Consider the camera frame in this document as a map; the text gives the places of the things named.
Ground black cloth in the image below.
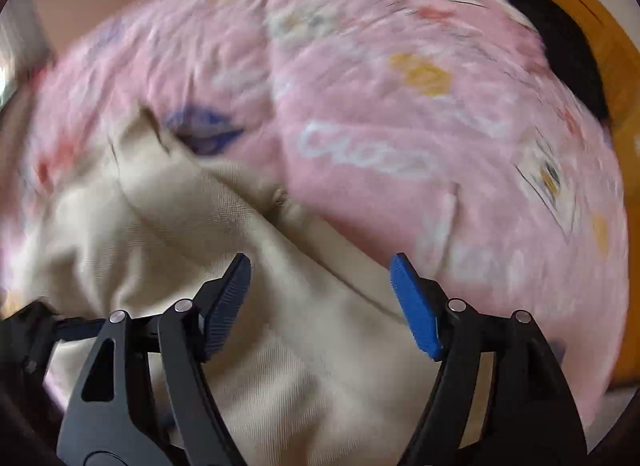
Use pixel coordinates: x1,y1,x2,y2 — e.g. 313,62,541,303
470,0,610,123

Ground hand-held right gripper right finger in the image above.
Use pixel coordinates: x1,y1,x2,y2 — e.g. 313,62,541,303
389,253,587,466

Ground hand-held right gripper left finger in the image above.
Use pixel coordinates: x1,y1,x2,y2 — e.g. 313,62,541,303
56,253,252,466

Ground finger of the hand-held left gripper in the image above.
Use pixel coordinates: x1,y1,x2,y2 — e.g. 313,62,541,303
50,317,110,343

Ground pink printed blanket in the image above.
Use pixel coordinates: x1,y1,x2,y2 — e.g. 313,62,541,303
0,0,632,429

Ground yellow wooden bed frame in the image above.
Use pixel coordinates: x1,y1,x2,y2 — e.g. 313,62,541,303
450,0,640,389

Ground cream zip hoodie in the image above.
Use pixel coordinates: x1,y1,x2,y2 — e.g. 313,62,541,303
10,106,493,466

